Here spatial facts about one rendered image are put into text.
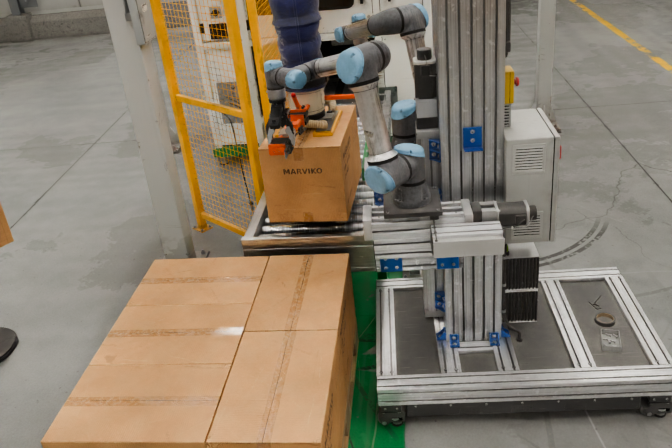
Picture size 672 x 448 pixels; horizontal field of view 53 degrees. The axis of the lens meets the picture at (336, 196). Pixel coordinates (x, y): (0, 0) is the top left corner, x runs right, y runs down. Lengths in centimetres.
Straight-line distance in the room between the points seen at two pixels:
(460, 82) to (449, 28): 22
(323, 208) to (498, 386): 115
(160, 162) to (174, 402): 189
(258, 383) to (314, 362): 23
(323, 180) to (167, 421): 132
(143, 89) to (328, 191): 134
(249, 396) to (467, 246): 98
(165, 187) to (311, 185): 126
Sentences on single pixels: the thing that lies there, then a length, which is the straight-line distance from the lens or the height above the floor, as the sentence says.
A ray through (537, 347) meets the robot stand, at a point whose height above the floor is 21.
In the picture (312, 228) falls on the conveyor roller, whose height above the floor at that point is 54.
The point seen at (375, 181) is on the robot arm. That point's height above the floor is 120.
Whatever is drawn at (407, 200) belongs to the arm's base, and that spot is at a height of 107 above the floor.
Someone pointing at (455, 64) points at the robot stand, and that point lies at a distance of 260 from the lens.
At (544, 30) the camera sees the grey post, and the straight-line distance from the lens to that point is 592.
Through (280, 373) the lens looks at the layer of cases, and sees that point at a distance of 264.
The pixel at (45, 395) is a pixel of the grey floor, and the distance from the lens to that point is 381.
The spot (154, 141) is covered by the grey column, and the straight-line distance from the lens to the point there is 411.
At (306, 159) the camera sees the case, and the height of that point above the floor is 101.
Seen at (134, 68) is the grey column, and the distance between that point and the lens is 399.
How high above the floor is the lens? 224
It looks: 26 degrees down
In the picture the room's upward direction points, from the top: 6 degrees counter-clockwise
